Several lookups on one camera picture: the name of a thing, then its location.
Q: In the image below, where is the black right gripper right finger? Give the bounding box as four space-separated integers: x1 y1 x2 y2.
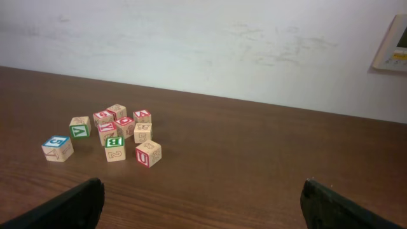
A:
300 179 403 229

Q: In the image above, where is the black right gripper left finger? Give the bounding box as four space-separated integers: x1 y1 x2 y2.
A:
1 178 105 229

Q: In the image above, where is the blue number 5 block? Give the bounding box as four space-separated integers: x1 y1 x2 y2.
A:
41 135 74 162

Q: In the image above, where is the green letter B block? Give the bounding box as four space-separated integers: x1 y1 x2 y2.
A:
105 137 126 162

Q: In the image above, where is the red letter U block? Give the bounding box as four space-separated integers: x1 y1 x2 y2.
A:
135 140 162 168

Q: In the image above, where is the green letter V block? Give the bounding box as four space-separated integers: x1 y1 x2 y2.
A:
69 116 91 138

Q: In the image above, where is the red letter Y block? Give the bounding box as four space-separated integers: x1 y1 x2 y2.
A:
97 122 118 146

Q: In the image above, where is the red letter Q block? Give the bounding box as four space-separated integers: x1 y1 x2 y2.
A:
114 117 135 139

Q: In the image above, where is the red letter G block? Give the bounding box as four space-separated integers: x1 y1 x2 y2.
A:
93 110 114 127

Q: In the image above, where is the plain butterfly 5 block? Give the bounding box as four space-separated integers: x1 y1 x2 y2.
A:
134 123 153 144

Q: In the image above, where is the plain wooden picture block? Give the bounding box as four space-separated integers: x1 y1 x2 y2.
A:
106 104 127 120

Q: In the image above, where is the red letter A block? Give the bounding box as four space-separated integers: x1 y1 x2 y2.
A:
133 109 152 123

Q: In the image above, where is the beige wall control panel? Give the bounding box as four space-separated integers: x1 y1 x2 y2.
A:
372 14 406 72

